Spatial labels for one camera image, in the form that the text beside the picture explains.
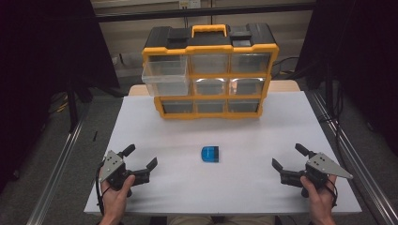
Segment black horizontal bar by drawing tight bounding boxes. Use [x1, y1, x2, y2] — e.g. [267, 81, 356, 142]
[94, 2, 316, 23]

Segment person's left hand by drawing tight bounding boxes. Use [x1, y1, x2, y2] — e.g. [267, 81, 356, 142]
[100, 174, 136, 218]

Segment clear plastic drawer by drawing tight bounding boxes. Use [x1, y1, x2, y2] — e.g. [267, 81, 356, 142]
[141, 54, 191, 98]

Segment metal floor rail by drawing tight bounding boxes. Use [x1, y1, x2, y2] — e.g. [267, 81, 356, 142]
[307, 90, 398, 225]
[30, 101, 92, 225]

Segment grid of clear drawers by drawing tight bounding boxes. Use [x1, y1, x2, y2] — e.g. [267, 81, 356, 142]
[161, 52, 272, 114]

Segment person's right hand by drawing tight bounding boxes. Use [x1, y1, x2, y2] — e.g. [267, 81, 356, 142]
[299, 174, 339, 218]

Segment yellow floor cable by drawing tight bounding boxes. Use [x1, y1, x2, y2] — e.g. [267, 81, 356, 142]
[47, 93, 70, 114]

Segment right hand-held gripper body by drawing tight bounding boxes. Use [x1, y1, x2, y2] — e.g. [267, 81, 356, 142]
[299, 152, 354, 199]

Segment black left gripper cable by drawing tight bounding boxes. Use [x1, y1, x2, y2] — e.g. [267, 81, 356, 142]
[95, 160, 111, 217]

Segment white wall outlet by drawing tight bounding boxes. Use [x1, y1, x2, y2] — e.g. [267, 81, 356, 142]
[178, 0, 202, 10]

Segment black hanging cable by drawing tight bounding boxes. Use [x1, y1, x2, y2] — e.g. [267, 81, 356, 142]
[318, 59, 346, 167]

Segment black curtain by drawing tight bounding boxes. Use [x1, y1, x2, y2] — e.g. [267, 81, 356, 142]
[0, 0, 120, 192]
[295, 0, 398, 156]

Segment black floor cables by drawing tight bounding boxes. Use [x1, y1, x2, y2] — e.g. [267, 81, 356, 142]
[270, 55, 302, 81]

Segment yellow and black organizer cabinet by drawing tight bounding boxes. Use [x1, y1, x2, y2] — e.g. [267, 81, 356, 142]
[141, 22, 280, 121]

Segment white table cover sheet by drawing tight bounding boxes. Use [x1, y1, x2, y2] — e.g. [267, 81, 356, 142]
[84, 91, 363, 217]

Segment small blue plastic case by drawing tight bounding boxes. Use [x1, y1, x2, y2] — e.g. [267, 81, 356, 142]
[200, 145, 220, 163]

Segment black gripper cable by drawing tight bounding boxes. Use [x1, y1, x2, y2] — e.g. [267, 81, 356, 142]
[325, 177, 339, 208]
[95, 160, 111, 217]

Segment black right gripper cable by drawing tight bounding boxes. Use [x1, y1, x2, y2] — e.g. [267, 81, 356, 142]
[325, 177, 339, 208]

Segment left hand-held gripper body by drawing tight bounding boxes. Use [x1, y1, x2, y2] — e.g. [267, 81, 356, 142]
[99, 150, 139, 191]

